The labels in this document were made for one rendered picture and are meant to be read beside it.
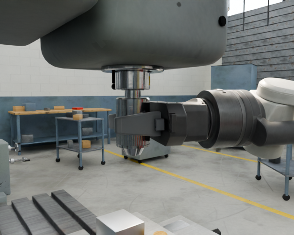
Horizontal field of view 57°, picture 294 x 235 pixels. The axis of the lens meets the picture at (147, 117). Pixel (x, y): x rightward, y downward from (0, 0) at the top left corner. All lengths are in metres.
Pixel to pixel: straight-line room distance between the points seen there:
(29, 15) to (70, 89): 7.04
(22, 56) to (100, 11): 6.78
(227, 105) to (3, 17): 0.28
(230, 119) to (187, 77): 9.26
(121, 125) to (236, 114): 0.16
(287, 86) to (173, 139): 0.20
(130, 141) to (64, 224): 0.48
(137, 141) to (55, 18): 0.18
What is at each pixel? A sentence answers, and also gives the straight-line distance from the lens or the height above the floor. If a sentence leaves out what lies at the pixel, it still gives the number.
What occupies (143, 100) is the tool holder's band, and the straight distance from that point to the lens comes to 0.36.
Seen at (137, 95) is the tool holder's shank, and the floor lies 1.27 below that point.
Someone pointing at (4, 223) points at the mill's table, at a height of 0.93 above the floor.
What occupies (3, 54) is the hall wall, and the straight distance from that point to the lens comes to 6.95.
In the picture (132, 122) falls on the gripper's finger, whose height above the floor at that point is 1.24.
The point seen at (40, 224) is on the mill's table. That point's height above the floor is 0.93.
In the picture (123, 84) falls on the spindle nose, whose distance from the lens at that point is 0.36.
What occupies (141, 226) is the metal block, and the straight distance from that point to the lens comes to 0.44.
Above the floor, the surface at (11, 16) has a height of 1.34.
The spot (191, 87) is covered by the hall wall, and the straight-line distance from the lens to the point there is 9.78.
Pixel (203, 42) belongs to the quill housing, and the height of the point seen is 1.33.
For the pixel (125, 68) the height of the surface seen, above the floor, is 1.31.
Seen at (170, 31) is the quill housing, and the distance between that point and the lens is 0.29.
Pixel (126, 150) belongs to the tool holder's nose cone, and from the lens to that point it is 0.37.
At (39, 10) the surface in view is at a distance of 0.24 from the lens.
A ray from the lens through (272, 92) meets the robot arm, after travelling 0.44.
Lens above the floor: 1.28
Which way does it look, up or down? 5 degrees down
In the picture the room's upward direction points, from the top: straight up
